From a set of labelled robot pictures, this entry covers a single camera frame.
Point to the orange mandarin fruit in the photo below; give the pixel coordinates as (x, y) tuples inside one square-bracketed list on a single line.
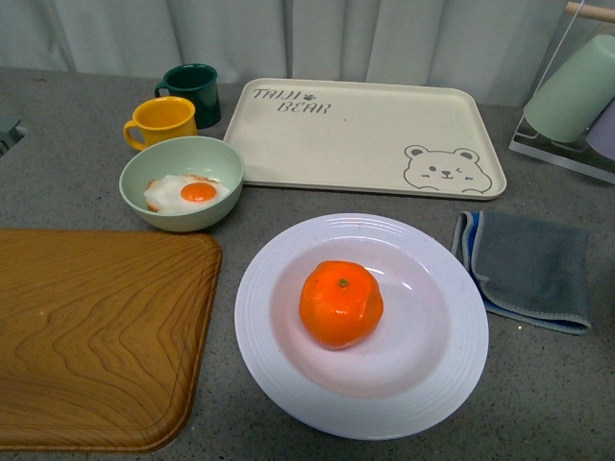
[(340, 304)]

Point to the white round plate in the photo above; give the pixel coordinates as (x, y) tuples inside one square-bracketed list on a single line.
[(420, 365)]

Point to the cream bear serving tray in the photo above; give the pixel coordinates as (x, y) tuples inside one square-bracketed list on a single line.
[(401, 139)]

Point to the light green bowl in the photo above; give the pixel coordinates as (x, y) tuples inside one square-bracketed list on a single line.
[(191, 157)]

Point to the fake fried egg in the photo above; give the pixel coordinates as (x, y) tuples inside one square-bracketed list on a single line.
[(180, 194)]

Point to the dark green enamel mug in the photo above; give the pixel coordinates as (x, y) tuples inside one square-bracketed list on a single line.
[(197, 83)]

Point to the yellow enamel mug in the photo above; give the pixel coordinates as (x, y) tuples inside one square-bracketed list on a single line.
[(160, 119)]

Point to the wooden cutting board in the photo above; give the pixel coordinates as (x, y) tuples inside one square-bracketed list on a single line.
[(102, 336)]

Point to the grey blue folded cloth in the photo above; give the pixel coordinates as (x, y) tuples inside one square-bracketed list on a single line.
[(526, 269)]

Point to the grey white curtain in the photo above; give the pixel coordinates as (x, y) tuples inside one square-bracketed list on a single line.
[(497, 51)]

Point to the clear acrylic cup holder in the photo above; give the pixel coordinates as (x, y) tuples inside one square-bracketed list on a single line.
[(577, 155)]

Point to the light green plastic cup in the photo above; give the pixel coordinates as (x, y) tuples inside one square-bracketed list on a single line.
[(576, 93)]

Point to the lavender plastic cup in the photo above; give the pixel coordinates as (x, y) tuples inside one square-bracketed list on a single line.
[(601, 135)]

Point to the green metal dish rack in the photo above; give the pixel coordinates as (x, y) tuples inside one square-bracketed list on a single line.
[(11, 132)]

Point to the wooden rod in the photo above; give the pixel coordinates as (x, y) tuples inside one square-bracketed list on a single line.
[(587, 11)]

